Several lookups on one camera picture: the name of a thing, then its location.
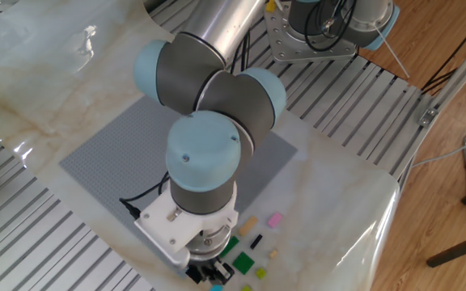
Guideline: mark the large grey Lego baseplate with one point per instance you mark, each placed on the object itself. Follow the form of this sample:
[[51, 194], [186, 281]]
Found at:
[[111, 157]]

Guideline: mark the small lime Lego brick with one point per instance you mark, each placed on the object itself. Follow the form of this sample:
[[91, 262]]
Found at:
[[246, 288], [261, 273]]

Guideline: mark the long green Lego plate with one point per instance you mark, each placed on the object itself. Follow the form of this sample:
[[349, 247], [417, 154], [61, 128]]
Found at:
[[231, 245]]

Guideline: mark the pink Lego brick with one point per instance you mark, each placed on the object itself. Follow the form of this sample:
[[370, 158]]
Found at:
[[275, 220]]

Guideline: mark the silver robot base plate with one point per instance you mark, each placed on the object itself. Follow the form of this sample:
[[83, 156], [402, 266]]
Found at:
[[289, 50]]

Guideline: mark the tiny tan Lego brick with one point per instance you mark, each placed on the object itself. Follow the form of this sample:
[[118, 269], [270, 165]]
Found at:
[[273, 253]]

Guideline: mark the small yellow object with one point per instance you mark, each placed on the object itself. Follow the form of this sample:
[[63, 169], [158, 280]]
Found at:
[[270, 5]]

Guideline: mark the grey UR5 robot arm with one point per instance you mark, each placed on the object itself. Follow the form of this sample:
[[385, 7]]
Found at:
[[202, 149]]

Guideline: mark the white zip tie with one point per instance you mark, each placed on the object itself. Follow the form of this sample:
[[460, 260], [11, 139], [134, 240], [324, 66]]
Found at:
[[391, 50]]

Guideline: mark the small black Lego brick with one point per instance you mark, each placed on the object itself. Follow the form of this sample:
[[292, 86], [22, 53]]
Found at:
[[256, 241]]

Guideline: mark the marble pattern table mat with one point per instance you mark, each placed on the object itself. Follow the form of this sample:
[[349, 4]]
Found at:
[[318, 210]]

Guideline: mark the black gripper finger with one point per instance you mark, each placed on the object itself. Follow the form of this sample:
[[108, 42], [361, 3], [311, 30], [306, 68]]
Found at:
[[224, 270], [196, 270]]

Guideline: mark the square green Lego plate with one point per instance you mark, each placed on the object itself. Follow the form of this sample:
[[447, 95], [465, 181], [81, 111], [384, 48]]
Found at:
[[243, 263]]

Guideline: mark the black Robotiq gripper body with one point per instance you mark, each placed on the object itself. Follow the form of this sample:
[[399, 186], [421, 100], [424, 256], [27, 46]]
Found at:
[[206, 262]]

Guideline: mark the aluminium frame post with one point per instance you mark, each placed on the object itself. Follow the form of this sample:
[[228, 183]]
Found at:
[[459, 72]]

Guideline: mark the cyan Lego brick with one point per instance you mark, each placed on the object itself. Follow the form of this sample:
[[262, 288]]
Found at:
[[216, 288]]

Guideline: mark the long tan Lego plate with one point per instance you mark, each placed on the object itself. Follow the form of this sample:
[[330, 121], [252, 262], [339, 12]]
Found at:
[[248, 226]]

